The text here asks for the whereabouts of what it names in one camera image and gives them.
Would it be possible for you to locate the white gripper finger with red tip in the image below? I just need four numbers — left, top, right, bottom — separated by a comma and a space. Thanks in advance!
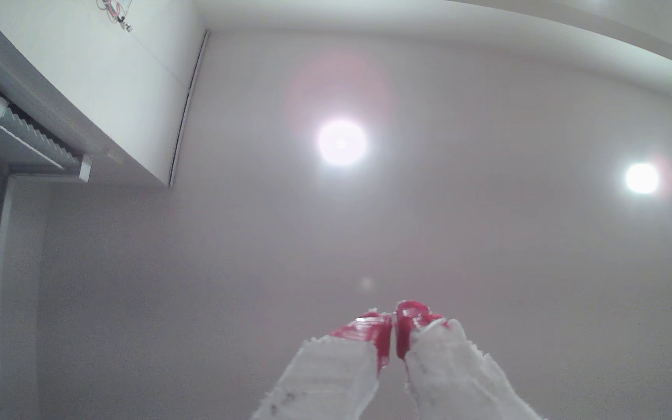
396, 300, 547, 420
251, 311, 393, 420

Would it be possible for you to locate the red and white wire bundle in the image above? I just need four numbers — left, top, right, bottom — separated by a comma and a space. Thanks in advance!
97, 0, 134, 33

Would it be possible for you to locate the round ceiling light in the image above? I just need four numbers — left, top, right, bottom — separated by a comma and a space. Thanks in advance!
317, 118, 368, 168
625, 161, 662, 196

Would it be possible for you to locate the white slatted blind cassette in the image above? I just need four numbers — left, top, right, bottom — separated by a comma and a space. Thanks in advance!
0, 84, 93, 183

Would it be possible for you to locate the white wall conduit strip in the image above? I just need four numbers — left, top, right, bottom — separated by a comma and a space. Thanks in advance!
167, 30, 210, 187

